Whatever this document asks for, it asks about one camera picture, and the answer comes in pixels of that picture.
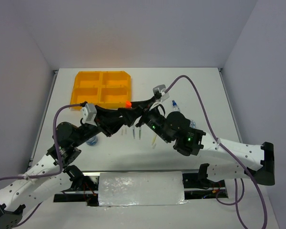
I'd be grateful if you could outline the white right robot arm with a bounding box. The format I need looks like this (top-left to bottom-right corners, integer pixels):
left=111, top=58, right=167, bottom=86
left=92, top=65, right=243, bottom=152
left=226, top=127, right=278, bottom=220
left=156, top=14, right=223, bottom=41
left=126, top=101, right=275, bottom=187

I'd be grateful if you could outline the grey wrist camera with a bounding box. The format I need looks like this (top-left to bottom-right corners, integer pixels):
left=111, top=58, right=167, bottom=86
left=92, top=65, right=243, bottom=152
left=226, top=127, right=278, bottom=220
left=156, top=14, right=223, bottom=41
left=153, top=84, right=169, bottom=102
left=81, top=103, right=97, bottom=125

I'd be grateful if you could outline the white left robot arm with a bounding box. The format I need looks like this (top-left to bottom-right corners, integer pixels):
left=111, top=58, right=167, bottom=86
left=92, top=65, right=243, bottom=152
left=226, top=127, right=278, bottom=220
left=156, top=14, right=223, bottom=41
left=0, top=102, right=142, bottom=229

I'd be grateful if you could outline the small clear pen cap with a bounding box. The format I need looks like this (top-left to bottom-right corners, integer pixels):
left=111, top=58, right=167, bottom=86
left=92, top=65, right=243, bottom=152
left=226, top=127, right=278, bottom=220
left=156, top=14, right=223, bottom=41
left=121, top=129, right=127, bottom=135

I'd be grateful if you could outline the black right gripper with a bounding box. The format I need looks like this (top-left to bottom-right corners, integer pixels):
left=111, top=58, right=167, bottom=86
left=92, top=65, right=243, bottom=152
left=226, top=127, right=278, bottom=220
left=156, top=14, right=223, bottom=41
left=117, top=96, right=172, bottom=143

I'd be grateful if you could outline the silver foil panel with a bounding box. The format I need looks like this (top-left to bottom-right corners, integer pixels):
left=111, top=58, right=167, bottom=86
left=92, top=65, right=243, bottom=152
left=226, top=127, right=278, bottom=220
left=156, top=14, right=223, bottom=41
left=98, top=171, right=186, bottom=207

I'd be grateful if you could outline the orange marker cap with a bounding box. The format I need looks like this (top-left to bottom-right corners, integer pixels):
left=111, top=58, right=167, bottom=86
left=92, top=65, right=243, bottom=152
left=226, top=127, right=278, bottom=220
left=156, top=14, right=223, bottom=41
left=125, top=101, right=132, bottom=108

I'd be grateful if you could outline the orange four-compartment plastic bin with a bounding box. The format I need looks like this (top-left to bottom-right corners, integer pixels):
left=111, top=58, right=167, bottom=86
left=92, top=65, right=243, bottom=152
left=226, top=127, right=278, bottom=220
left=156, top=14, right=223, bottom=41
left=70, top=71, right=132, bottom=109

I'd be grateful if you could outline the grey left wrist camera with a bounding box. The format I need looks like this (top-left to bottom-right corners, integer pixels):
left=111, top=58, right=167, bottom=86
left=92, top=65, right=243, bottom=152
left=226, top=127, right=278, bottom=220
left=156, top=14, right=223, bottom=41
left=81, top=103, right=97, bottom=125

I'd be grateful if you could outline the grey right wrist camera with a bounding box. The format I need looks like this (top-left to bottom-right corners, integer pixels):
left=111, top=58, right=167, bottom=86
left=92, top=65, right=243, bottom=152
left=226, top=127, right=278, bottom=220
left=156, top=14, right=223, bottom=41
left=153, top=84, right=169, bottom=102

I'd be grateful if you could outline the blue white tape roll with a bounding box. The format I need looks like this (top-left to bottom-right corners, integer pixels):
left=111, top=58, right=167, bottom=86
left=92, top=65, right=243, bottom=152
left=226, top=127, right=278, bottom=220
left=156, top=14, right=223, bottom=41
left=189, top=119, right=196, bottom=129
left=86, top=136, right=98, bottom=146

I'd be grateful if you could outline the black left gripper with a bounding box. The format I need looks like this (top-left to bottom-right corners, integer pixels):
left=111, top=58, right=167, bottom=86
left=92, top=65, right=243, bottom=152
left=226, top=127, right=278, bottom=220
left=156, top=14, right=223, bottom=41
left=72, top=104, right=124, bottom=147

